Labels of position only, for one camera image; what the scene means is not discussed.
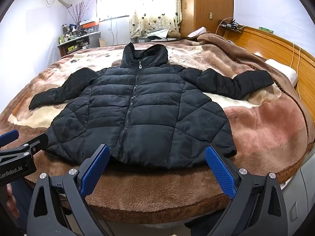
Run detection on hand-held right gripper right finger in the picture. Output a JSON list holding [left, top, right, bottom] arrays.
[[205, 146, 288, 236]]

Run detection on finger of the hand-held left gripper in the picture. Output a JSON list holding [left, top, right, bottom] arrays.
[[0, 133, 50, 163], [0, 130, 19, 148]]

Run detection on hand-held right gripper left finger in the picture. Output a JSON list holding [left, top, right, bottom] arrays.
[[27, 144, 111, 236]]

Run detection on black puffer jacket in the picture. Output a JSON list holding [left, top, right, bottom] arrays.
[[28, 42, 275, 170]]

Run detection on pile of clothes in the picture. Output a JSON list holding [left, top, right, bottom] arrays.
[[148, 29, 181, 41]]

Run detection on person's left hand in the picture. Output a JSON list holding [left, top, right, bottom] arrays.
[[6, 184, 17, 218]]

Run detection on person's dark pants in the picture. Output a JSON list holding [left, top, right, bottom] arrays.
[[10, 177, 35, 236]]

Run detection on brown printed fleece blanket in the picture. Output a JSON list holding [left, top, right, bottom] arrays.
[[0, 36, 309, 227]]

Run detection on row of bottles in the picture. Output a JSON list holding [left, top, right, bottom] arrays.
[[58, 23, 82, 45]]

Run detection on cluttered grey desk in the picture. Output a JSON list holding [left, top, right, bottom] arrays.
[[57, 31, 101, 57]]

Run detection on white pillow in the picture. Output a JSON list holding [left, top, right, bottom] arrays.
[[264, 58, 299, 85]]

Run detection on plain brown blanket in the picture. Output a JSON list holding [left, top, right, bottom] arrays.
[[183, 32, 309, 138]]

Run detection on orange white box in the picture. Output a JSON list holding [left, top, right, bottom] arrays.
[[79, 21, 99, 29]]

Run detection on vase of dry branches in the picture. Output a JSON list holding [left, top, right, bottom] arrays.
[[67, 1, 95, 30]]

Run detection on black storage box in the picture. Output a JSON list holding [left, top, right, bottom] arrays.
[[130, 36, 153, 43]]

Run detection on wooden headboard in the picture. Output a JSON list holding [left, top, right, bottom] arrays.
[[219, 26, 315, 109]]

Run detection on bright window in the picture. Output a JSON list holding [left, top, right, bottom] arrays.
[[96, 0, 130, 19]]

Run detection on heart patterned curtain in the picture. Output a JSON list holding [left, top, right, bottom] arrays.
[[128, 0, 183, 39]]

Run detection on wooden wardrobe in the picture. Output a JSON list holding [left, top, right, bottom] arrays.
[[180, 0, 234, 38]]

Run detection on hanging dark cable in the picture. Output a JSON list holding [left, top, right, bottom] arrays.
[[108, 17, 116, 46]]

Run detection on white power strip with cables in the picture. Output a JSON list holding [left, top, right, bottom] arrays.
[[218, 18, 244, 33]]

